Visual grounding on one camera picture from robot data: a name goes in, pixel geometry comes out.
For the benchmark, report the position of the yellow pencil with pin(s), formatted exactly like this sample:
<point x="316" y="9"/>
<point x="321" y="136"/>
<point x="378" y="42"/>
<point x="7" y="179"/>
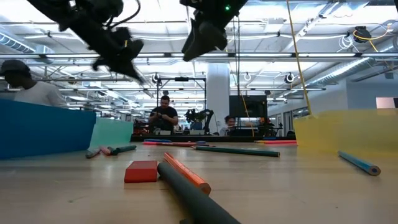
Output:
<point x="261" y="141"/>

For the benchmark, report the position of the person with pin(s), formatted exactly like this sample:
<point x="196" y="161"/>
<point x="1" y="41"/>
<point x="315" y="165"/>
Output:
<point x="164" y="118"/>
<point x="37" y="93"/>
<point x="229" y="123"/>

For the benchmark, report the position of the small black ceiling reel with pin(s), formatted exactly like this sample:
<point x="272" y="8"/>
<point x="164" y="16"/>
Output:
<point x="155" y="77"/>

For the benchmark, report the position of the white board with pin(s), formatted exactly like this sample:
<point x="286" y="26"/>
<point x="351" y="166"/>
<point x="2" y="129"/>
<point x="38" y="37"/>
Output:
<point x="385" y="102"/>

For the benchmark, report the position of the yellow plastic bin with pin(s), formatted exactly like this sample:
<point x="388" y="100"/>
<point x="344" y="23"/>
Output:
<point x="348" y="130"/>

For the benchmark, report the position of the pink pencil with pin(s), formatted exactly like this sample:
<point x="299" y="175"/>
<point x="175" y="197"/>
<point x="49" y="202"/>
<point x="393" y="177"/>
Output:
<point x="105" y="150"/>
<point x="169" y="144"/>
<point x="280" y="142"/>

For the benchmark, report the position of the blue eraser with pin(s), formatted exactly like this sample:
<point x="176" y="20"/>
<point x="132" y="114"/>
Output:
<point x="201" y="142"/>

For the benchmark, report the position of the orange pencil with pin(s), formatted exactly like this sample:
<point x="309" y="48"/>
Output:
<point x="186" y="172"/>

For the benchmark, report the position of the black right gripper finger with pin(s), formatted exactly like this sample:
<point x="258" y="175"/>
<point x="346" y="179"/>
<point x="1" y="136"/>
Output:
<point x="197" y="43"/>
<point x="220" y="37"/>

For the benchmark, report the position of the black monitor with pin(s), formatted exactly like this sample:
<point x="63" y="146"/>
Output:
<point x="248" y="106"/>

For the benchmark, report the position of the red eraser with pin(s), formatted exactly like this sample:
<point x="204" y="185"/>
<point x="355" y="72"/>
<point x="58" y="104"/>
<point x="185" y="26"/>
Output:
<point x="141" y="171"/>

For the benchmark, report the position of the black pen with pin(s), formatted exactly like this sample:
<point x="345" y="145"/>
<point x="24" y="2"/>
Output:
<point x="199" y="199"/>

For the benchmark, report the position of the green pencil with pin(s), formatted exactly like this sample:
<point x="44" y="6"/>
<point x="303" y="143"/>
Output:
<point x="236" y="151"/>

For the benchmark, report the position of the black background robot arm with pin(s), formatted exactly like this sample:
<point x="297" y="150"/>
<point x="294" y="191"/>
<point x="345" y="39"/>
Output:
<point x="199" y="116"/>

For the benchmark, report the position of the grey crayon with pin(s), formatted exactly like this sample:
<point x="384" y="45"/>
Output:
<point x="92" y="152"/>

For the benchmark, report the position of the teal plastic bin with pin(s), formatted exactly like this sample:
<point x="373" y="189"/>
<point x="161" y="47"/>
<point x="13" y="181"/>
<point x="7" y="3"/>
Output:
<point x="112" y="132"/>

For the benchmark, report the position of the black metal gantry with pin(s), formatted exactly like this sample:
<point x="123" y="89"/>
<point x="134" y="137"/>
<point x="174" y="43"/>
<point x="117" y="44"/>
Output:
<point x="182" y="79"/>

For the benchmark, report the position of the blue ballpoint pen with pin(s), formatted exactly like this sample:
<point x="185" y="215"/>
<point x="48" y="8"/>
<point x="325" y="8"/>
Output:
<point x="157" y="140"/>

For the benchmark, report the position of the blue plastic bin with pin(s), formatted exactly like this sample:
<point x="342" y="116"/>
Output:
<point x="40" y="127"/>

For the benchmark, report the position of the blue pencil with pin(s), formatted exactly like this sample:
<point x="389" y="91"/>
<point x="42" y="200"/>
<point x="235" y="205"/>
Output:
<point x="359" y="163"/>

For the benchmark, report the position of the white round pillar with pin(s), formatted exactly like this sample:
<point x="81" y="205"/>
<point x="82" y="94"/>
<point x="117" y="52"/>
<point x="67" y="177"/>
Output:
<point x="217" y="93"/>

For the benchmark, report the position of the dark green crayon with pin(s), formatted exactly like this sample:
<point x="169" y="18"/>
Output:
<point x="126" y="148"/>
<point x="112" y="151"/>

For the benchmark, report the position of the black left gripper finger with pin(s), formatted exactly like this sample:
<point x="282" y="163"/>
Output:
<point x="129" y="72"/>

